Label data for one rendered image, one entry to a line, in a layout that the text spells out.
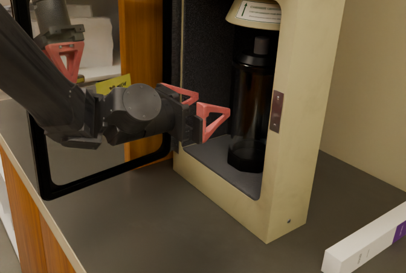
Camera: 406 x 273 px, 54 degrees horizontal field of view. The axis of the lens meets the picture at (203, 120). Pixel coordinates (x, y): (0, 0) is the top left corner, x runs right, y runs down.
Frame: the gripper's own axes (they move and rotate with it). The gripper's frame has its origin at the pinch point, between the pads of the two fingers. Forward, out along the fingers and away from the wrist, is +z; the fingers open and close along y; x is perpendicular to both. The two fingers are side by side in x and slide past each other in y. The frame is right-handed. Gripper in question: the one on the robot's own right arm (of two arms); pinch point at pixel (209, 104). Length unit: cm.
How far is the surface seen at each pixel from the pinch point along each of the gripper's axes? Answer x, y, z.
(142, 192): 23.3, 12.9, -7.7
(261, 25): -14.5, -5.2, 6.5
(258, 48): -9.1, 0.2, 11.3
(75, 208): 23.1, 14.8, -21.9
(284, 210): 17.7, -14.2, 7.5
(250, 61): -7.1, -0.7, 8.6
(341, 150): 23, 2, 46
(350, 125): 15.4, 0.5, 46.5
